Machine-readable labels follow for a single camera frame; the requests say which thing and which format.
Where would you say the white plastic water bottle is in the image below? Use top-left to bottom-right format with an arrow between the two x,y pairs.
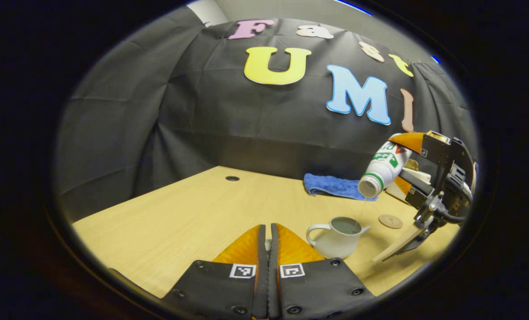
358,133 -> 413,199

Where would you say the white toaster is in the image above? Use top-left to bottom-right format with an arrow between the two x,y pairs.
385,167 -> 432,203

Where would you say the white ceramic teacup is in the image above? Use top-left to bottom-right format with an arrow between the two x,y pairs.
306,216 -> 372,260

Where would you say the blue folded towel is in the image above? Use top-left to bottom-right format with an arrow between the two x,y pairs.
303,173 -> 379,201

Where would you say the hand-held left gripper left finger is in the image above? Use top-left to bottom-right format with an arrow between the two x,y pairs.
160,224 -> 269,320

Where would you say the black backdrop cloth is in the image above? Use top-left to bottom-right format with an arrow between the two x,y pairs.
53,7 -> 478,223

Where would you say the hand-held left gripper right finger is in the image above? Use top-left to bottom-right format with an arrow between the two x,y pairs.
269,223 -> 376,320

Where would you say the round cork coaster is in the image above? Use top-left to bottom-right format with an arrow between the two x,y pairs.
378,214 -> 404,229

